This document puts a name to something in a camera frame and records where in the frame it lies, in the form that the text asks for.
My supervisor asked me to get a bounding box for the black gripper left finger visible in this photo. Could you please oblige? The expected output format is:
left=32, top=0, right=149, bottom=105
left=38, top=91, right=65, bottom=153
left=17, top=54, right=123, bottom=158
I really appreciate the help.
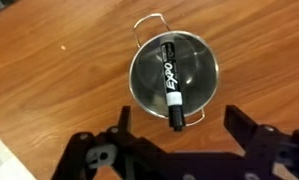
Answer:
left=118, top=106, right=131, bottom=132

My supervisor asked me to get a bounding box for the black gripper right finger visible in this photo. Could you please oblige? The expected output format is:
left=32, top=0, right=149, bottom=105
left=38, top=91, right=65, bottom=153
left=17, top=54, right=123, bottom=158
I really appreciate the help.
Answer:
left=224, top=105, right=258, bottom=149

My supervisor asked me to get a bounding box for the black Expo marker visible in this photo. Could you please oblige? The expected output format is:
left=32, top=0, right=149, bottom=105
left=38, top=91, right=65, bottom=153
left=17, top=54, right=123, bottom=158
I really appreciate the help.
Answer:
left=161, top=41, right=185, bottom=131

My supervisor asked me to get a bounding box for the wooden table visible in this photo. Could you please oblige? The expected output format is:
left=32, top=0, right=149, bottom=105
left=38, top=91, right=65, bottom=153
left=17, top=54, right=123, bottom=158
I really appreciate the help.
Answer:
left=0, top=0, right=299, bottom=180

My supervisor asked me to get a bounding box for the steel bowl with handles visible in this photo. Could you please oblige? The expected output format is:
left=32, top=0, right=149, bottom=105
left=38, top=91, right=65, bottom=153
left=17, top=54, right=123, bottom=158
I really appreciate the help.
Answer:
left=128, top=12, right=220, bottom=128

